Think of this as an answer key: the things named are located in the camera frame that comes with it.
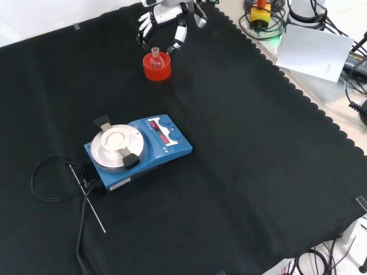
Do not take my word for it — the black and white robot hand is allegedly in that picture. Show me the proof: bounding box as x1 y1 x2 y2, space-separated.
136 0 209 55

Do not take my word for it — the clear round-bottom flask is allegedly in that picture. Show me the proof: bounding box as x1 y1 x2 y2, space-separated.
149 46 165 70

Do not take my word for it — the orange flask stand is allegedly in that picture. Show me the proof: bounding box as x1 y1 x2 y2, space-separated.
142 51 173 83

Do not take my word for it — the yellow stop button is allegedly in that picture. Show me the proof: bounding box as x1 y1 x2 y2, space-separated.
249 0 272 30

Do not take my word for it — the blue base heater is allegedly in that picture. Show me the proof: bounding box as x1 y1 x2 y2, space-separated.
83 113 193 194

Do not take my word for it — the pale board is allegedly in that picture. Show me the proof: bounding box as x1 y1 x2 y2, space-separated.
275 23 356 84

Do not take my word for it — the black cloth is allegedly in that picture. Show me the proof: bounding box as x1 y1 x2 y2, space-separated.
0 2 367 275

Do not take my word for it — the black power adapter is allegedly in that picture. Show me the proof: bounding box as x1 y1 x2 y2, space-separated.
342 49 367 78

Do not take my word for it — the thin metal temperature probe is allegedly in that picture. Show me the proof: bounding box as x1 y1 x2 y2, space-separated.
68 162 107 234

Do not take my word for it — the aluminium heating block with handles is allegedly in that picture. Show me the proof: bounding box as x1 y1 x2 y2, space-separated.
90 114 146 174

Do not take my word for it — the black coiled cable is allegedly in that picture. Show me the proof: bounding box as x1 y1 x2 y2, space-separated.
348 99 367 127

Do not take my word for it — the thin black sensor cable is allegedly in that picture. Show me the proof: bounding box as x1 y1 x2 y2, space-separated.
30 154 87 202

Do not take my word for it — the thick black power cable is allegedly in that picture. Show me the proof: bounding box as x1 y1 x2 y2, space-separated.
75 179 100 275

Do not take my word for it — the white bench bracket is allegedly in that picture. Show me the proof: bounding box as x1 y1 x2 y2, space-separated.
342 213 367 245

